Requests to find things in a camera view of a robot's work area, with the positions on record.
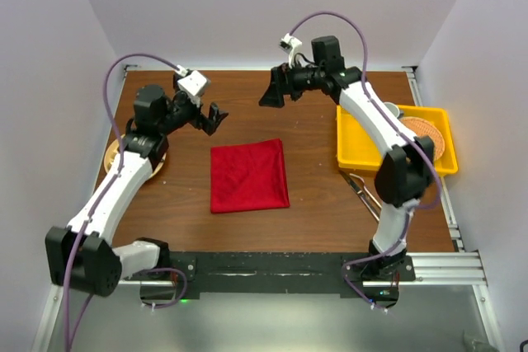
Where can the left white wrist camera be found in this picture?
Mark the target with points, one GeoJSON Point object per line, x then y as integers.
{"type": "Point", "coordinates": [192, 82]}

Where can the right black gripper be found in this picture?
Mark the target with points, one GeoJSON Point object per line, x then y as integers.
{"type": "Point", "coordinates": [282, 84]}

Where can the round wooden plate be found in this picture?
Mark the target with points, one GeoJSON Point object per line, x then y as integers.
{"type": "Point", "coordinates": [113, 150]}

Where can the orange woven coaster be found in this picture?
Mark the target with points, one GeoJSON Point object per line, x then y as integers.
{"type": "Point", "coordinates": [423, 128]}

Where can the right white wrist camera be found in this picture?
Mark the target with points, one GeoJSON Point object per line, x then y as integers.
{"type": "Point", "coordinates": [291, 45]}

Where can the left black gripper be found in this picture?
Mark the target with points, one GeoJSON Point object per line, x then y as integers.
{"type": "Point", "coordinates": [209, 124]}

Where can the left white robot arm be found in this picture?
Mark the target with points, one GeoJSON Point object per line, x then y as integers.
{"type": "Point", "coordinates": [81, 255]}

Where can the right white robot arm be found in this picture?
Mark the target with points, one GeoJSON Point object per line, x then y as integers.
{"type": "Point", "coordinates": [407, 167]}

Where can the white cup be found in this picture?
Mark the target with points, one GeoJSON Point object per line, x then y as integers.
{"type": "Point", "coordinates": [394, 110]}

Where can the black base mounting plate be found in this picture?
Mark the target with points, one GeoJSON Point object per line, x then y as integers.
{"type": "Point", "coordinates": [292, 273]}

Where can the yellow plastic tray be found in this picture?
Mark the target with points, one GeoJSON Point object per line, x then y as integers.
{"type": "Point", "coordinates": [357, 151]}

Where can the red cloth napkin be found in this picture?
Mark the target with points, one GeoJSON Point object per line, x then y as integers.
{"type": "Point", "coordinates": [248, 177]}

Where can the silver fork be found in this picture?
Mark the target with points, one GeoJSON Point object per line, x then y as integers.
{"type": "Point", "coordinates": [362, 191]}

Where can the silver knife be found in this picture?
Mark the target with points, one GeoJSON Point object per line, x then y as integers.
{"type": "Point", "coordinates": [375, 215]}

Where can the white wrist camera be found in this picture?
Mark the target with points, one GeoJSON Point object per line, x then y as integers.
{"type": "Point", "coordinates": [192, 82]}
{"type": "Point", "coordinates": [291, 45]}

